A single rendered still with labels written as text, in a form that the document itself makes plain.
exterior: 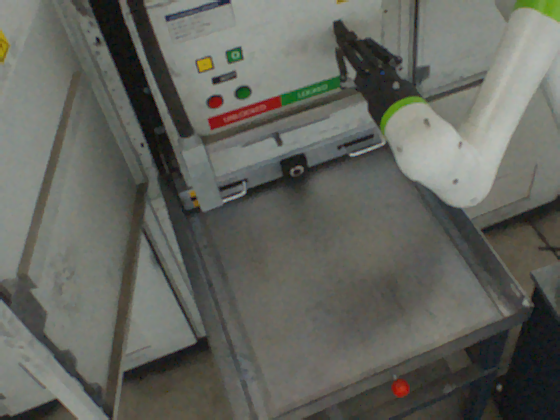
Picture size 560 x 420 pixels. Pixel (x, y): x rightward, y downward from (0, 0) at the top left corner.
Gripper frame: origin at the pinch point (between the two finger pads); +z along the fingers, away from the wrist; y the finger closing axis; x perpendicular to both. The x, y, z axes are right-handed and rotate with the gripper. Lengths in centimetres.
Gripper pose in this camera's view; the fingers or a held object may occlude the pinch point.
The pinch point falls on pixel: (343, 35)
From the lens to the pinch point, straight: 130.0
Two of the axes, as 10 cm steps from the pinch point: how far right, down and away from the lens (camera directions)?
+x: -0.7, -6.5, -7.6
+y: 9.2, -3.4, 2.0
